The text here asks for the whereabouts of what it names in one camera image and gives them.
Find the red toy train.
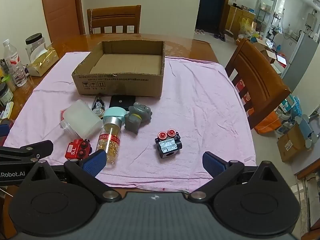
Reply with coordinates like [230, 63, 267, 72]
[65, 139, 92, 160]

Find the fish oil capsule bottle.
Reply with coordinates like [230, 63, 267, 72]
[96, 116, 122, 167]

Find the translucent white plastic box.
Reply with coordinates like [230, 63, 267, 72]
[60, 100, 103, 139]

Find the black toy with red wheels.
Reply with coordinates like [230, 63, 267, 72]
[155, 128, 183, 159]

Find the correction tape dispenser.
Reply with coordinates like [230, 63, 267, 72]
[91, 95, 105, 119]

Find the light blue earbud case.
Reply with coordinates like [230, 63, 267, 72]
[103, 107, 127, 125]

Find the black square device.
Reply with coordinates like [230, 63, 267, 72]
[109, 95, 136, 111]

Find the pink card case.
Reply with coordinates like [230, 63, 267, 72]
[60, 109, 66, 121]

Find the small tin can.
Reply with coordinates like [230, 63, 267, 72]
[0, 83, 14, 106]

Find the pink table cloth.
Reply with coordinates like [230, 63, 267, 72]
[4, 52, 255, 192]

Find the cardboard box on floor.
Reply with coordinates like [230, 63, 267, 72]
[277, 124, 306, 163]

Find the green cap container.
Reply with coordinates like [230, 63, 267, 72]
[1, 75, 16, 92]

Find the clear water bottle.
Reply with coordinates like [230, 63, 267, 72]
[3, 39, 27, 87]

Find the wooden chair right side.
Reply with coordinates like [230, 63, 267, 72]
[225, 38, 291, 129]

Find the gold tissue box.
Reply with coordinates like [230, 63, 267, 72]
[27, 47, 59, 77]

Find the brown cardboard box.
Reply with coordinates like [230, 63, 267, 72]
[72, 40, 165, 98]

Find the black lid plastic jar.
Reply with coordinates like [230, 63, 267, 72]
[25, 33, 48, 63]

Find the wooden chair behind table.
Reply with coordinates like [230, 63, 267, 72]
[87, 5, 142, 34]

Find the wooden cabinet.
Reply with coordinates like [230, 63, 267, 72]
[225, 5, 255, 40]

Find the brown wooden door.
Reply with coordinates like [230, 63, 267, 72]
[42, 0, 85, 42]

